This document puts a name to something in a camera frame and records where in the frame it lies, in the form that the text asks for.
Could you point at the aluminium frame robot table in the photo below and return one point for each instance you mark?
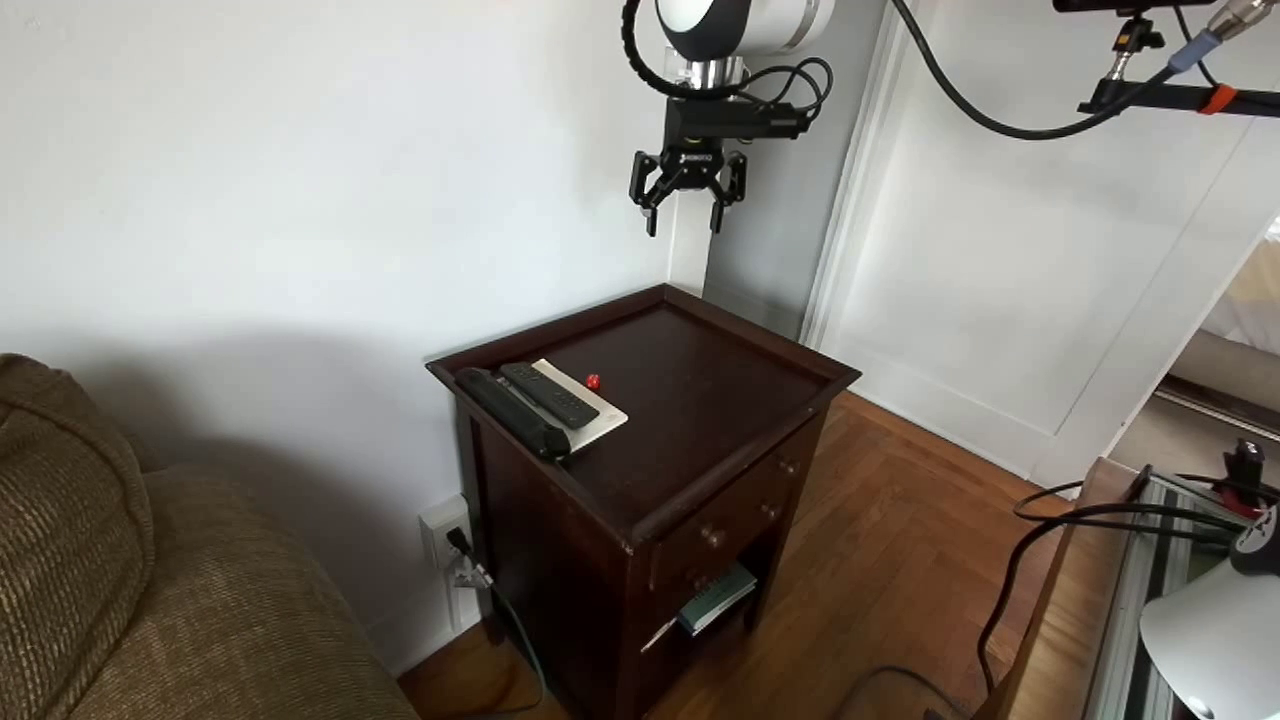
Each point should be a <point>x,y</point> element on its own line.
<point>1064,627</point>

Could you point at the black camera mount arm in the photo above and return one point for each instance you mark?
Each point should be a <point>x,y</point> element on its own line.
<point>1146,97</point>

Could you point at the white power adapter plug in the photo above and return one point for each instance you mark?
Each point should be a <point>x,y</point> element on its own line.
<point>472,573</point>

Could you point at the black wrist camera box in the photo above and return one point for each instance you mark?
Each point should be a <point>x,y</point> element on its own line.
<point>724,117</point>

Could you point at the white wall outlet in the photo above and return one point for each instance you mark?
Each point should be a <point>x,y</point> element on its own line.
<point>436,526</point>

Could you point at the white flat pad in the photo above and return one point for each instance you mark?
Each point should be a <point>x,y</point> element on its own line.
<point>604,425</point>

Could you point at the dark wood nightstand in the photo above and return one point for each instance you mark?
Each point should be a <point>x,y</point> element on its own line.
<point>722,402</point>

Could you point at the short black remote control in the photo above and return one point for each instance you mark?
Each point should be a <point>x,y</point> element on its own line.
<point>549,398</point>

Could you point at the teal book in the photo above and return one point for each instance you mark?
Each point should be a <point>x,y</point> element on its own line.
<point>712,603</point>

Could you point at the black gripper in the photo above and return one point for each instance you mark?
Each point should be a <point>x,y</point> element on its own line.
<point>695,157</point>

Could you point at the long black remote control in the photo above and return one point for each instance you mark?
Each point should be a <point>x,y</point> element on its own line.
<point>515,412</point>

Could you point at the black stereo camera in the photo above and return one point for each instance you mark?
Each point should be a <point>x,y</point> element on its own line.
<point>1135,4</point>

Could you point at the olive brown fabric couch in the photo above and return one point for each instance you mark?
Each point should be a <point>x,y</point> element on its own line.
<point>163,585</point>

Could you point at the white panelled door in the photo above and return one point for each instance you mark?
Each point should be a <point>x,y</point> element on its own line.
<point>1043,266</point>

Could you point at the round metal drawer knob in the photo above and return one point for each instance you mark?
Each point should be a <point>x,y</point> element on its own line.
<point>712,536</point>
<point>791,468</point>

